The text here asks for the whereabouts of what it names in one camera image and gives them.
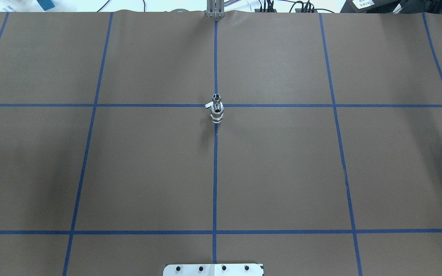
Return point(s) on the white PPR pipe fitting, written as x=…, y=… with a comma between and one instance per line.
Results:
x=216, y=117

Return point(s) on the chrome angle valve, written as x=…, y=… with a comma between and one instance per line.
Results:
x=215, y=105

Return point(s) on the black device with white label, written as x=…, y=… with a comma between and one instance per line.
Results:
x=373, y=6

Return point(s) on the teal box on bench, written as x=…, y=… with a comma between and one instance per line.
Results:
x=46, y=5

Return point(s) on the aluminium camera mast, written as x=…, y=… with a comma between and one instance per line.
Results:
x=215, y=9

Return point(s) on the white metal robot base mount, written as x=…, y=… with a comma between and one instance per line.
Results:
x=227, y=269

